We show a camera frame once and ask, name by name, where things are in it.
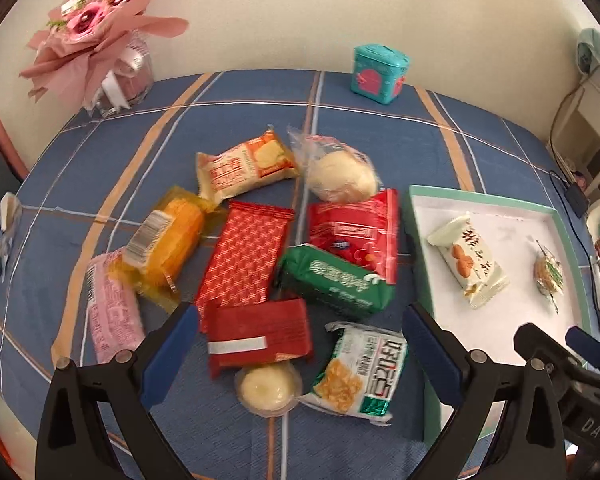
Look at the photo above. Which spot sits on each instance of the small round candy packet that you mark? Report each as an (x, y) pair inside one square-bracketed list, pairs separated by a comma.
[(547, 272)]

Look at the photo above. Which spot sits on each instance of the yellow cake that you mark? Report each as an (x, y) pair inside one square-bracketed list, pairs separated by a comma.
[(172, 240)]

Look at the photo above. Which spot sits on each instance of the black power adapter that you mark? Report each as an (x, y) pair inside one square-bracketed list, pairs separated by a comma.
[(576, 199)]

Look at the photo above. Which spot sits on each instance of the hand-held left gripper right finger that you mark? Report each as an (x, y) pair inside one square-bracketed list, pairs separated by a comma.
[(430, 355)]

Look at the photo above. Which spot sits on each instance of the red patterned wafer packet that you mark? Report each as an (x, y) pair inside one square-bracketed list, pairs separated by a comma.
[(245, 255)]

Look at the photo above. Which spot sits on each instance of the teal printed box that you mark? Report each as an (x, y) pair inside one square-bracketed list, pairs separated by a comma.
[(375, 75)]

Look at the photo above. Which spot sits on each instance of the white green snack packet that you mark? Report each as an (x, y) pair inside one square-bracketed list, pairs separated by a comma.
[(365, 365)]

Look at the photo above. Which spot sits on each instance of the blue plaid cloth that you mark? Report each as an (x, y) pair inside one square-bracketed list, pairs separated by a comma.
[(260, 110)]

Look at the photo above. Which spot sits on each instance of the glossy red snack packet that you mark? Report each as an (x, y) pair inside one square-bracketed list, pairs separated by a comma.
[(360, 225)]

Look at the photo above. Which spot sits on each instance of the white nut snack packet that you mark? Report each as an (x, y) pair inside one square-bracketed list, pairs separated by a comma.
[(467, 257)]

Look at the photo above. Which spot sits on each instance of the green rimmed white box tray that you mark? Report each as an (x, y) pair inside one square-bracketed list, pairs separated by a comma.
[(510, 240)]

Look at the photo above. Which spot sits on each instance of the glass vase with ribbon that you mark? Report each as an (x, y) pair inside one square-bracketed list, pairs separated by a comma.
[(135, 75)]

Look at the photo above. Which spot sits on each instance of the pink snack packet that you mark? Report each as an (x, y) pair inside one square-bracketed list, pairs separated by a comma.
[(112, 310)]

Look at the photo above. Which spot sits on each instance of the round white jelly cup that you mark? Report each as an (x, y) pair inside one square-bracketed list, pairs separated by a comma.
[(267, 387)]

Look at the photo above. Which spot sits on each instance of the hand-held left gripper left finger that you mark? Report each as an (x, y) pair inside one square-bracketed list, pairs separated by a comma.
[(172, 355)]

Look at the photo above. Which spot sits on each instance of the orange white cracker packet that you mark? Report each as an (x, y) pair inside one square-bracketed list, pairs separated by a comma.
[(245, 167)]

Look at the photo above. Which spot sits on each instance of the pale green small fan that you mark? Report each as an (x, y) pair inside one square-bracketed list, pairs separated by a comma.
[(587, 50)]

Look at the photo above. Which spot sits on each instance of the bun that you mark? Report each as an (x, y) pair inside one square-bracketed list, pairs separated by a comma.
[(337, 172)]

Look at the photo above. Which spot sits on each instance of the pink paper flower bouquet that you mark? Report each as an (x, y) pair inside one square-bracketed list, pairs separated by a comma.
[(80, 25)]

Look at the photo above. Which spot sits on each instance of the red packet with white stripe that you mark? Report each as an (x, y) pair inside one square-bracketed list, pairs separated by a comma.
[(260, 325)]

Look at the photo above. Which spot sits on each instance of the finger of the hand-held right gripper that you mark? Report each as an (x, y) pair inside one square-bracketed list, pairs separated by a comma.
[(545, 342), (587, 346)]

